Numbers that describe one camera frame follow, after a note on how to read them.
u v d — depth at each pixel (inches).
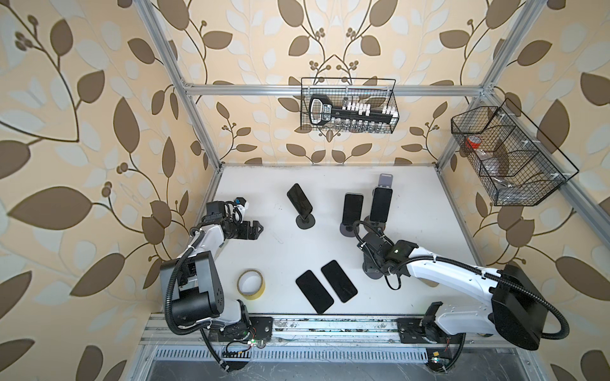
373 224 38.5
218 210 28.4
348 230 39.0
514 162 28.9
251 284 33.1
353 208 34.9
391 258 23.8
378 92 35.9
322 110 33.3
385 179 41.4
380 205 35.9
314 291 32.5
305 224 39.2
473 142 34.9
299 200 36.2
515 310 16.1
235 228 30.9
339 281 32.7
